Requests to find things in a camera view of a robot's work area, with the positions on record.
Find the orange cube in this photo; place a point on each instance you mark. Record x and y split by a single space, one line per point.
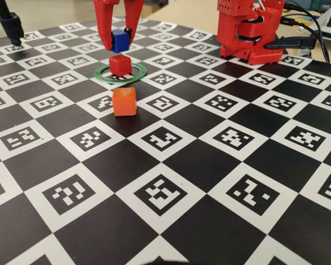
124 103

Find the red robot arm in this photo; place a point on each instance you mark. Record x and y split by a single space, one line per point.
237 36

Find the red cube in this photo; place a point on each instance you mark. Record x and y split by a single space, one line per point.
120 66

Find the black table clamp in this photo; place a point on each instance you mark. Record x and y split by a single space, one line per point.
292 42

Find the green box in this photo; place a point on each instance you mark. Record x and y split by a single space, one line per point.
320 5

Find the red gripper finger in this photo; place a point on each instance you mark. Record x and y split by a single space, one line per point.
106 19
133 13

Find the blue cube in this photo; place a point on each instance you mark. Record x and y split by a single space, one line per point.
120 41

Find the cardboard box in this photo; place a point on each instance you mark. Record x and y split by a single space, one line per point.
152 11

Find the black white marker checkerboard mat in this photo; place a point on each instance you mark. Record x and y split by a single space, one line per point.
113 171

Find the black tripod leg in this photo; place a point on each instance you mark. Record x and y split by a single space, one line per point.
12 26

